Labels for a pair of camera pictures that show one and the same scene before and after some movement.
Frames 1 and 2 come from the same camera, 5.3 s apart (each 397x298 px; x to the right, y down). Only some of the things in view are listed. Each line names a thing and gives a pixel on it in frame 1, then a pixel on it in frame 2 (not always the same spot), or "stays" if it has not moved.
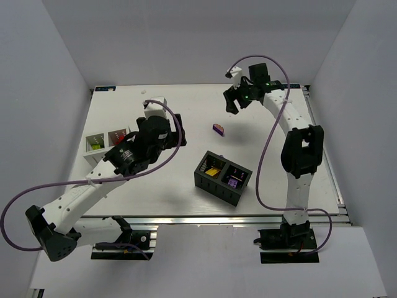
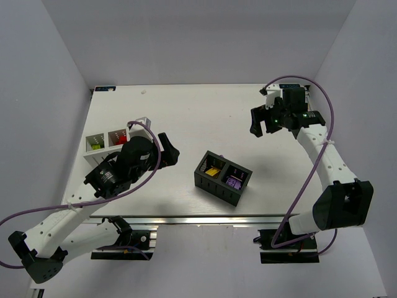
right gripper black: [236, 97] -> [268, 117]
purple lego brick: [218, 128] -> [231, 181]
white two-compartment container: [97, 145] stays
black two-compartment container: [221, 177] stays
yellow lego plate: [214, 172] stays
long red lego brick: [121, 138] stays
